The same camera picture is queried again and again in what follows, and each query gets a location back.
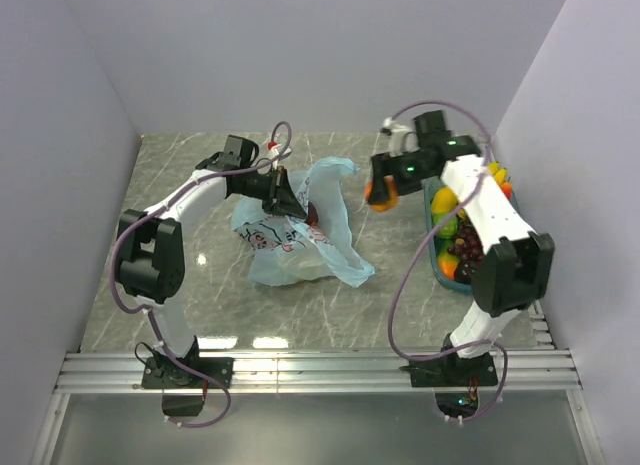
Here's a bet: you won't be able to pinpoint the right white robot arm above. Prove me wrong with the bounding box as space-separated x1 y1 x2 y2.
365 110 555 385

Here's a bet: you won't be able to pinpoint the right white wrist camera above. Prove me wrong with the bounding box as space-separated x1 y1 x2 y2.
380 117 418 156

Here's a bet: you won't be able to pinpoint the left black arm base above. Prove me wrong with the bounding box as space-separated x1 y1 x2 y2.
141 354 234 418

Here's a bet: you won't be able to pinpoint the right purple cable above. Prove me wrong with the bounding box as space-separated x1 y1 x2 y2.
387 100 509 422

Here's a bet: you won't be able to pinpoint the dark fake plum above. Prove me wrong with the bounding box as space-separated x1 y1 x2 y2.
454 260 479 285

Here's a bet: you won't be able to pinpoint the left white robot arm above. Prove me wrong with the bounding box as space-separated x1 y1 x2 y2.
109 135 308 388

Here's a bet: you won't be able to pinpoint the orange fake persimmon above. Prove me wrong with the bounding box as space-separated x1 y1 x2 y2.
364 177 399 213

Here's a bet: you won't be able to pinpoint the light blue plastic bag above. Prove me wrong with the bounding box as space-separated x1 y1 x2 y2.
231 157 375 287

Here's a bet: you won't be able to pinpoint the small orange fake fruit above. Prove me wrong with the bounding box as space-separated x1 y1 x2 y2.
437 251 460 281

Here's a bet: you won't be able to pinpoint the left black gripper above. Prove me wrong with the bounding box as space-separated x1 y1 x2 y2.
237 165 307 219

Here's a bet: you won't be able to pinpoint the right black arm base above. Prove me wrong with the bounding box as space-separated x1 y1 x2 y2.
400 353 499 421

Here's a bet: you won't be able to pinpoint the red orange fake pepper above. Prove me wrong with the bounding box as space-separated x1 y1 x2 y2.
500 181 513 200

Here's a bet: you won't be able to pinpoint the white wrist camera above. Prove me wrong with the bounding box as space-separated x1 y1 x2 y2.
267 141 290 169
380 117 418 156

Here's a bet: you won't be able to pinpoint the red fake apple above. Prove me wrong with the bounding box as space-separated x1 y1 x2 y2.
305 202 319 226

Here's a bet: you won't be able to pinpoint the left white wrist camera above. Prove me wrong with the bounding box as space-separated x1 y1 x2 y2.
267 141 290 169

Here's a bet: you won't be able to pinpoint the yellow fake mango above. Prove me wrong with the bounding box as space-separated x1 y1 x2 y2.
430 187 458 215

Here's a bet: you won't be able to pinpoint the yellow fake bananas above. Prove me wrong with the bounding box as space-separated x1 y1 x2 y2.
488 161 508 186

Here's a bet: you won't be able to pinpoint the green fake custard apple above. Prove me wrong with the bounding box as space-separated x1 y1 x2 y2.
432 213 459 239

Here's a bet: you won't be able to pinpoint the teal plastic fruit basket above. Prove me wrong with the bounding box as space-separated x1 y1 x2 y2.
424 178 517 294

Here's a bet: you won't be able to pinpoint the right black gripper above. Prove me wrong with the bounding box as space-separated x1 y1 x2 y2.
367 148 435 204

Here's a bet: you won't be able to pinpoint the purple fake grapes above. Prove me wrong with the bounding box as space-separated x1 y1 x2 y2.
446 220 484 263

